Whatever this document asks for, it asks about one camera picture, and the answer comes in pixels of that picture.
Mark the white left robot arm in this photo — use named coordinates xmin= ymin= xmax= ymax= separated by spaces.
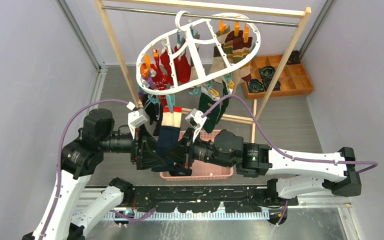
xmin=24 ymin=108 xmax=163 ymax=240

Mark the metal hanging rod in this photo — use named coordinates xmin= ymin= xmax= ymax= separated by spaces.
xmin=101 ymin=5 xmax=299 ymax=28

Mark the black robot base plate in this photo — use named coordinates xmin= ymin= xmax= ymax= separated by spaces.
xmin=114 ymin=185 xmax=285 ymax=213

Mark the red sock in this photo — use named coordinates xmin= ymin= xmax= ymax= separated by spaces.
xmin=139 ymin=41 xmax=192 ymax=91

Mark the rolled dark sock in tray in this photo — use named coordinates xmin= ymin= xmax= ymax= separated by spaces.
xmin=258 ymin=65 xmax=276 ymax=80

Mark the pink perforated plastic basket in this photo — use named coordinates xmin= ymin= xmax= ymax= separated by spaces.
xmin=159 ymin=129 xmax=235 ymax=182

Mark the white oval clip hanger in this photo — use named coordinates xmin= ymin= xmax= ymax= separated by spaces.
xmin=136 ymin=10 xmax=261 ymax=96

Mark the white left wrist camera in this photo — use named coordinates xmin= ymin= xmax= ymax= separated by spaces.
xmin=126 ymin=101 xmax=149 ymax=139

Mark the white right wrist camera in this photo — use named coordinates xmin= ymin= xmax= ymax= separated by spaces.
xmin=185 ymin=108 xmax=207 ymax=142

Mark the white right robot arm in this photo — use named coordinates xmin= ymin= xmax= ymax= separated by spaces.
xmin=164 ymin=128 xmax=362 ymax=205

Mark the striped beige maroon sock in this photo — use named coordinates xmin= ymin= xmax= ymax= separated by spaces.
xmin=210 ymin=30 xmax=253 ymax=85

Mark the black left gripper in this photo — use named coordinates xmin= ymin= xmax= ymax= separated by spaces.
xmin=101 ymin=121 xmax=167 ymax=167

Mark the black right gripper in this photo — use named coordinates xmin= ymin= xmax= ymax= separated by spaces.
xmin=161 ymin=127 xmax=233 ymax=170

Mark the navy santa sock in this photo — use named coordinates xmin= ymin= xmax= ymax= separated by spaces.
xmin=168 ymin=166 xmax=193 ymax=177
xmin=151 ymin=106 xmax=183 ymax=172

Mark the wooden clothes rack frame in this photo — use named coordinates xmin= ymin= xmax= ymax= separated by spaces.
xmin=94 ymin=0 xmax=311 ymax=144

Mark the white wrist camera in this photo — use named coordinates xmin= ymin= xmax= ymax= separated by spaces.
xmin=185 ymin=108 xmax=207 ymax=142
xmin=126 ymin=101 xmax=149 ymax=139

